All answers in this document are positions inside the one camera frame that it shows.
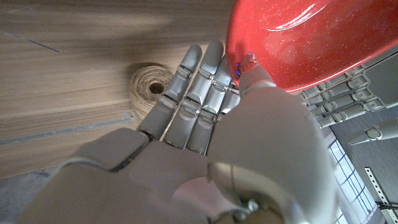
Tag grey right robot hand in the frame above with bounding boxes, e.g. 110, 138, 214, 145
15, 39, 339, 224

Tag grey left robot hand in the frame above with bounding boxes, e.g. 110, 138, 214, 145
298, 49, 398, 146

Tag red bowl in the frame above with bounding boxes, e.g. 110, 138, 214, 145
225, 0, 398, 94

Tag brown twine thread spool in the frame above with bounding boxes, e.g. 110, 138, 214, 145
128, 64, 174, 121

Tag grey perforated metal panel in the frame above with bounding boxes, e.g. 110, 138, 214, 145
329, 105, 398, 224

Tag printed window backdrop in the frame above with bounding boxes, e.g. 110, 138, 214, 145
328, 139, 385, 224

